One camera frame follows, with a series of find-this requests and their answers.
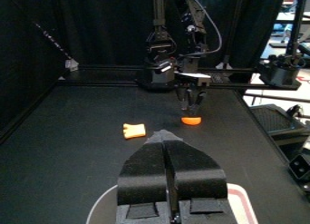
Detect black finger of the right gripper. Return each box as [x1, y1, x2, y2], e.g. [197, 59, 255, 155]
[189, 91, 207, 116]
[178, 88, 192, 112]

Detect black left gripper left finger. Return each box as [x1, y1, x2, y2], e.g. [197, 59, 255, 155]
[114, 129, 174, 224]

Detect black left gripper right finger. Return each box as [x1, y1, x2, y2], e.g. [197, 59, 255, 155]
[161, 129, 239, 224]

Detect orange tangerine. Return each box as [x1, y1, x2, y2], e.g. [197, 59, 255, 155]
[180, 115, 203, 127]

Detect grey bowl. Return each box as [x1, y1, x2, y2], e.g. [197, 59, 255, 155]
[84, 182, 260, 224]

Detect yellow-orange toy bread piece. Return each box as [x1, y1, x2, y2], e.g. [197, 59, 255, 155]
[122, 122, 148, 141]

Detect black mesh crate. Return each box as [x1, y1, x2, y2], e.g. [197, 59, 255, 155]
[248, 103, 310, 151]

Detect black cloth curtain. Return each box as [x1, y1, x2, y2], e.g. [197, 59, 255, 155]
[0, 0, 288, 83]

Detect white clip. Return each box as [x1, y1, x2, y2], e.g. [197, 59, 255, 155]
[64, 58, 80, 73]

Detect grey cable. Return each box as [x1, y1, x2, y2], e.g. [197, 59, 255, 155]
[176, 0, 224, 58]

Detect black corner bracket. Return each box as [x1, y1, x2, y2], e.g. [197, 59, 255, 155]
[287, 154, 310, 182]

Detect black frame post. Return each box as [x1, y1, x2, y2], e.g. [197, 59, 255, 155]
[283, 0, 308, 63]

